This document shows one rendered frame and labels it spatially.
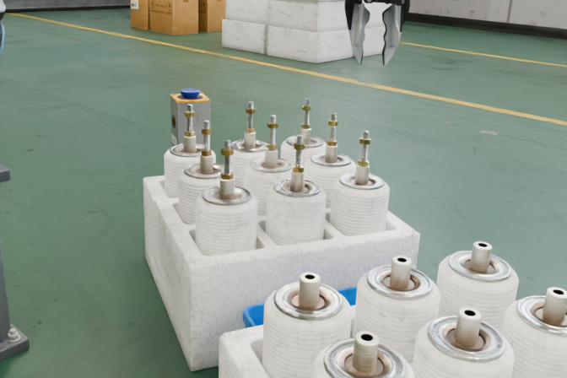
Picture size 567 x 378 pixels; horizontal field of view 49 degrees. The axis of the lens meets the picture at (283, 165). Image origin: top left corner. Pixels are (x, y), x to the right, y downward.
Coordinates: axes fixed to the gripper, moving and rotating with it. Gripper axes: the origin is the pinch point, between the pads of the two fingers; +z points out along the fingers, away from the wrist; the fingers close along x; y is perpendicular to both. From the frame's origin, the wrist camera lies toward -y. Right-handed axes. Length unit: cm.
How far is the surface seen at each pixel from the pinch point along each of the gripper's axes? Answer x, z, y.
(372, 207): 1.5, 23.8, 5.2
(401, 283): 0.4, 20.5, 35.4
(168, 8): -100, 28, -375
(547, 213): 56, 46, -50
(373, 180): 2.0, 21.0, 0.0
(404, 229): 7.5, 28.3, 3.3
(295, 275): -10.7, 32.3, 13.3
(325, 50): 12, 39, -276
